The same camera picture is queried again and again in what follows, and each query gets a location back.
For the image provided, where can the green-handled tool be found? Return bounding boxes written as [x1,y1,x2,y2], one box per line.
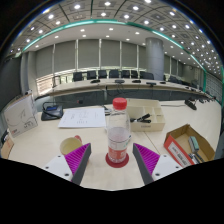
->
[188,135,201,154]

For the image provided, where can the row of black office chairs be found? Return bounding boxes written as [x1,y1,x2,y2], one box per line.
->
[71,69,201,88]

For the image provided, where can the white cardboard box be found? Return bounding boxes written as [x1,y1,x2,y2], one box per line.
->
[3,93,39,139]

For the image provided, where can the beige compartment organizer tray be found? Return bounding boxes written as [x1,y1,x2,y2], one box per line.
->
[125,98,166,133]

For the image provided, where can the flat round red coaster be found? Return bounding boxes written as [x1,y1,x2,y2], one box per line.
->
[105,151,130,169]

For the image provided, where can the long curved conference desk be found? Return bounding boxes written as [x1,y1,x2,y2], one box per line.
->
[36,77,214,108]

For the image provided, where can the white printed paper sheet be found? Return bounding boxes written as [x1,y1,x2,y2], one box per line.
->
[57,106,108,130]

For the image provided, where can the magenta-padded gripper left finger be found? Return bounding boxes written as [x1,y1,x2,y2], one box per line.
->
[41,142,93,186]

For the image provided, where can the red and cream mug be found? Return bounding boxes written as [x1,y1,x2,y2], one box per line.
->
[59,134,84,156]

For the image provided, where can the open red-flapped cardboard box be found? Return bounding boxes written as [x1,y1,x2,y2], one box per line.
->
[163,123,216,168]

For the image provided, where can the recessed ceiling lights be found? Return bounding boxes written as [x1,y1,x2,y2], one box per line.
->
[9,0,221,74]

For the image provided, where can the black desk conference unit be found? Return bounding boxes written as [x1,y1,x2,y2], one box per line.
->
[40,101,65,122]

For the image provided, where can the clear red-capped water bottle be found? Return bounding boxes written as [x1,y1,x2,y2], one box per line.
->
[105,97,132,164]

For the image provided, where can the brown paper envelope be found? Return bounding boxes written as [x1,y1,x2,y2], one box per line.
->
[0,136,15,160]

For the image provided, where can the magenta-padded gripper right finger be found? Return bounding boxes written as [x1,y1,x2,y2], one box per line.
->
[131,142,184,186]

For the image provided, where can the small black microphone unit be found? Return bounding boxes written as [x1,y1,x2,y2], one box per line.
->
[184,98,198,111]

